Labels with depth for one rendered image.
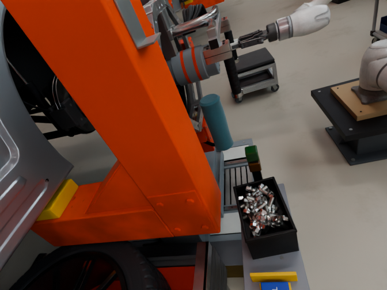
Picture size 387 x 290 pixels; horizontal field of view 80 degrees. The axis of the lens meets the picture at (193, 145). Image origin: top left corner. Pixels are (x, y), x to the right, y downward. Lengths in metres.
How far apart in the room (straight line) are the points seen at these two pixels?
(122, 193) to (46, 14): 0.46
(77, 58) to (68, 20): 0.06
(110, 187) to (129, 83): 0.35
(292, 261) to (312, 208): 0.67
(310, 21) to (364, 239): 0.98
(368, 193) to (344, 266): 0.42
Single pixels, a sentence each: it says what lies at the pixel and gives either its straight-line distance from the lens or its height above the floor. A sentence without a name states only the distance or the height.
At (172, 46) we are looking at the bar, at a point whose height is 0.96.
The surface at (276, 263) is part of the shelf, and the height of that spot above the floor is 0.45.
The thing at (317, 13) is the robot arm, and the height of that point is 0.86.
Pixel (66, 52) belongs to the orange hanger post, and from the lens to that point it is 0.48.
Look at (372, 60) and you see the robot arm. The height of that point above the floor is 0.55.
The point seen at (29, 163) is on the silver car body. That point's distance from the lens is 0.89.
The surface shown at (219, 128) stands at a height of 0.61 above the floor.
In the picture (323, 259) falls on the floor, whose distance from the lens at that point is 1.29.
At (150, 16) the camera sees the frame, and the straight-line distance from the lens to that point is 0.88.
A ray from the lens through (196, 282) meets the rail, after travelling 0.89.
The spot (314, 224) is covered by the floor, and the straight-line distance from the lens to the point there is 1.38.
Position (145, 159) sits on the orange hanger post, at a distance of 0.56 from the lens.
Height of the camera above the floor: 1.18
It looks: 36 degrees down
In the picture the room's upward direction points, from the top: 24 degrees counter-clockwise
